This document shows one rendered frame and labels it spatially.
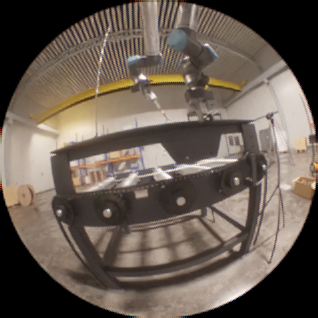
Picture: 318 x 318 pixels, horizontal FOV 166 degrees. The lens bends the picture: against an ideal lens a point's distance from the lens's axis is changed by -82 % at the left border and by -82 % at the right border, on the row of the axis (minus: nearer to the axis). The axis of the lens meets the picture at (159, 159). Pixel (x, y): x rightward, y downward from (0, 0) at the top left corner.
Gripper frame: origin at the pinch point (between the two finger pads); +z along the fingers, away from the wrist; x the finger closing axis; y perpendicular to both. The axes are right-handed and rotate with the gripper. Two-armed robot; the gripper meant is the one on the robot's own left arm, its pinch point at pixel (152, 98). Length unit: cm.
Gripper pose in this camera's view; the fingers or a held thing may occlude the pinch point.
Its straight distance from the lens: 68.8
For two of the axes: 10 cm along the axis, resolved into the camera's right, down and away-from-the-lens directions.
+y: 9.0, -4.3, 1.0
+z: 4.4, 8.7, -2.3
